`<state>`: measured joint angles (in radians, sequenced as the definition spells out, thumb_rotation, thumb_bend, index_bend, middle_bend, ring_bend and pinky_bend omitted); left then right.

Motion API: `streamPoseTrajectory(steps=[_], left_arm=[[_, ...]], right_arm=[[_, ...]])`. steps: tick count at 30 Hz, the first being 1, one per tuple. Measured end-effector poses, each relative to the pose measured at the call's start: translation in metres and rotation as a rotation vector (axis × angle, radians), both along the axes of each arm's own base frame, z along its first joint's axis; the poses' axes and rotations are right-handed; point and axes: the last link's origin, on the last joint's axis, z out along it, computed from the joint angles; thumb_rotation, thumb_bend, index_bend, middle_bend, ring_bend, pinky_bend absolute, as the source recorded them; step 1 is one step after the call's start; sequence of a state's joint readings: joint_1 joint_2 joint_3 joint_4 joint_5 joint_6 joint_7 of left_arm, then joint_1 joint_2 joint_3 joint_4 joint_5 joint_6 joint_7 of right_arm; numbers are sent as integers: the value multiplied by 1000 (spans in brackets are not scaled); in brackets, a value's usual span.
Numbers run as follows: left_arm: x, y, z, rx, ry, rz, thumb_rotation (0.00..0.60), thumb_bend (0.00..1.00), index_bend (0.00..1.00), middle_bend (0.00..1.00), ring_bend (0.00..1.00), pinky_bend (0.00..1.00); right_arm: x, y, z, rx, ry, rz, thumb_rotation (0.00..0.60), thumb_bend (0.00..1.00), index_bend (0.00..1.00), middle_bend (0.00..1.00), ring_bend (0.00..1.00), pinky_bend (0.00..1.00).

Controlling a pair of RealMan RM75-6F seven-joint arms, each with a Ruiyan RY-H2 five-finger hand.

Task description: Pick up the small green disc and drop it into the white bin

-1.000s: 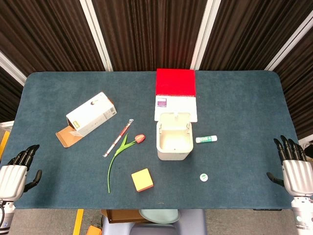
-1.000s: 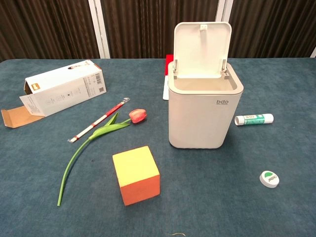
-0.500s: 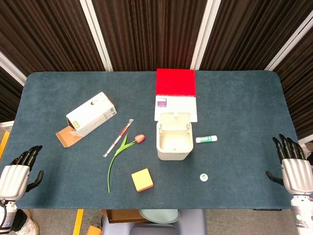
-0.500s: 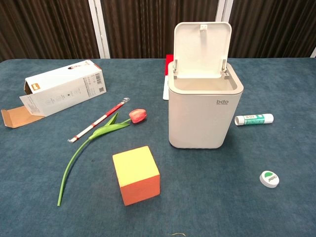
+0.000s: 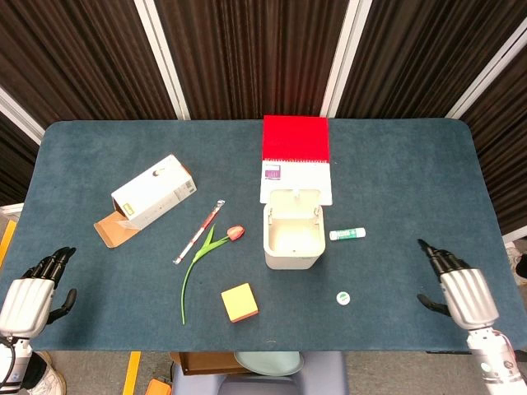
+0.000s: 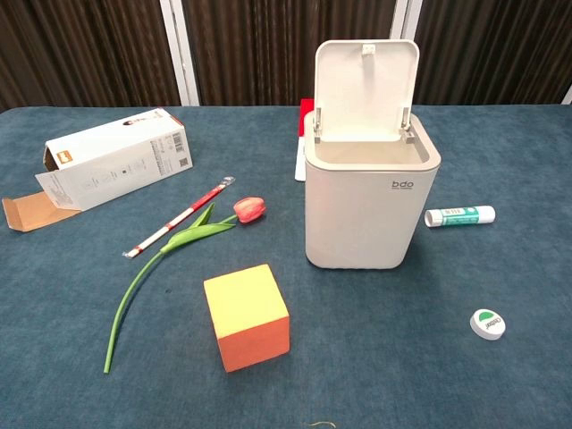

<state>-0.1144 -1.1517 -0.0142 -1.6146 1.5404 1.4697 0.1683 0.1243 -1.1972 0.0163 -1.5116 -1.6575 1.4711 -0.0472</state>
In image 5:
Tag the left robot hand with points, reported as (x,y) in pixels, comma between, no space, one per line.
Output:
(25,297)

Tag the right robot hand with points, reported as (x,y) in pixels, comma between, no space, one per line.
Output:
(463,294)

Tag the small round white cap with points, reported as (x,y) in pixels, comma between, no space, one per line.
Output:
(342,298)

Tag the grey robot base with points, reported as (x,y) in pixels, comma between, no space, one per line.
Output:
(263,380)

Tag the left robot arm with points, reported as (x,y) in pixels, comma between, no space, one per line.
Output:
(12,362)

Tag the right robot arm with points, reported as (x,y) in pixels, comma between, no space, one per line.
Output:
(494,362)

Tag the white plastic bin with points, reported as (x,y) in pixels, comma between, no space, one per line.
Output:
(294,228)

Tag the white sneaker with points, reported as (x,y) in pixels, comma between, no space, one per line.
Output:
(47,376)

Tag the green white glue stick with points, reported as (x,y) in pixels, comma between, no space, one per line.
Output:
(347,234)

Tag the blue table mat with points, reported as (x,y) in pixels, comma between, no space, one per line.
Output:
(164,288)

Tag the white cardboard box open flap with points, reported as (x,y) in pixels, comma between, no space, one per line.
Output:
(146,197)

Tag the orange object on floor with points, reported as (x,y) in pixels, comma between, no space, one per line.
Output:
(158,387)

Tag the red white wrapped straw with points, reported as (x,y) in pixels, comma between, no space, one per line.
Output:
(199,232)

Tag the artificial tulip flower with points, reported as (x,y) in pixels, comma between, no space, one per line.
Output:
(206,251)

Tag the brown cardboard box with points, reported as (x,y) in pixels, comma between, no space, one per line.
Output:
(206,363)

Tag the light green round plate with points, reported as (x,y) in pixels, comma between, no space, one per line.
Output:
(269,363)

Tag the red spiral notebook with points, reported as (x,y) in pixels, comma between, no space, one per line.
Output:
(295,158)

